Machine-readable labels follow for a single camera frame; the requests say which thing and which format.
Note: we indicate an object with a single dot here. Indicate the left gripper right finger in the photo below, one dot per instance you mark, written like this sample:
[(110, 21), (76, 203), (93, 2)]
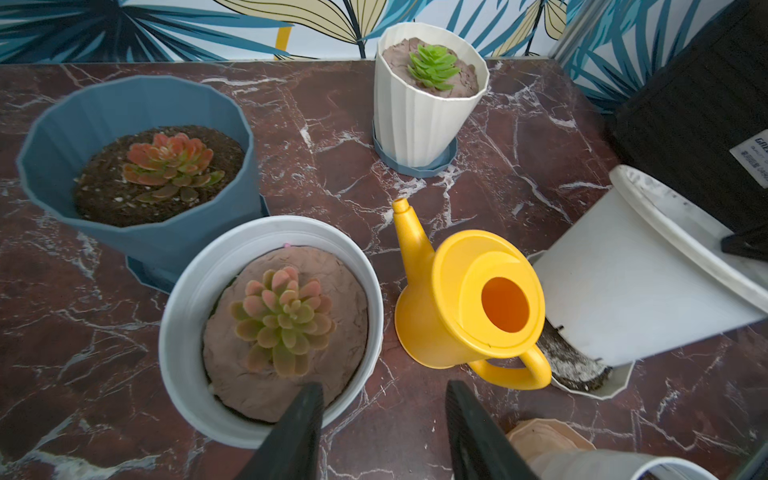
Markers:
[(479, 449)]

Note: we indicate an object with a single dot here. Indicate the blue pot red succulent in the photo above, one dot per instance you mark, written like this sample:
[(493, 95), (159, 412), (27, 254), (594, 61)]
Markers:
[(155, 167)]

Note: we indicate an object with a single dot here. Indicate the black tool case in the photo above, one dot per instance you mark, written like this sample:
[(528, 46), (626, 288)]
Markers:
[(681, 126)]

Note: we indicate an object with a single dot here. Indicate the white pot pink succulent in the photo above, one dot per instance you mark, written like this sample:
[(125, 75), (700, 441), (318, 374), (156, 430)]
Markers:
[(265, 309)]

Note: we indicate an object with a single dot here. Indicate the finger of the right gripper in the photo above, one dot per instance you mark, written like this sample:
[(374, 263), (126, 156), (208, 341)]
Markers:
[(750, 243)]

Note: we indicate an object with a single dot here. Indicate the large white pot yellow succulent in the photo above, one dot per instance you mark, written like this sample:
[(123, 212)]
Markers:
[(641, 273)]

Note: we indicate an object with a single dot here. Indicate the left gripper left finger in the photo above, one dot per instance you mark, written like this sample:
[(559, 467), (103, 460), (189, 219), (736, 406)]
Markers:
[(290, 451)]

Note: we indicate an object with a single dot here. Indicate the small white pot green succulent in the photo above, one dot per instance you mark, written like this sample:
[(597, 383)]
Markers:
[(553, 450)]

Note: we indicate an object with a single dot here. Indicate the right aluminium frame post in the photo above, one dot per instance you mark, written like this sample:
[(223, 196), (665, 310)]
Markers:
[(582, 22)]

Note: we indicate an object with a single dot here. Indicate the yellow plastic watering can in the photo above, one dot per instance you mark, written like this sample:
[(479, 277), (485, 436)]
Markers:
[(474, 300)]

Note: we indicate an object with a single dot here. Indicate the white ribbed pot green succulent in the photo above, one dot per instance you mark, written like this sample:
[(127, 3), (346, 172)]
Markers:
[(415, 131)]

